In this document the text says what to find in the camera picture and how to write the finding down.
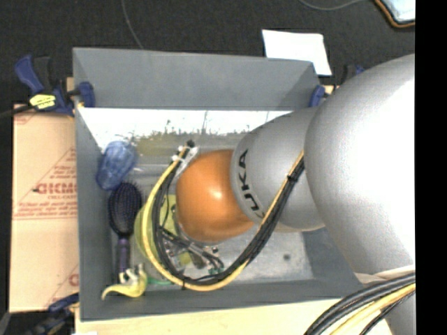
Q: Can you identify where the purple and black hairbrush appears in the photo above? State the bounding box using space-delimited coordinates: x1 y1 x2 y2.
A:
107 181 143 284

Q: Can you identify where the brown cardboard board red print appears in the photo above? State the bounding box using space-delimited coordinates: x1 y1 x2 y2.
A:
8 103 80 313

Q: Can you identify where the grey metal bin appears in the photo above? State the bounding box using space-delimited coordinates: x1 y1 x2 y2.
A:
71 46 365 321

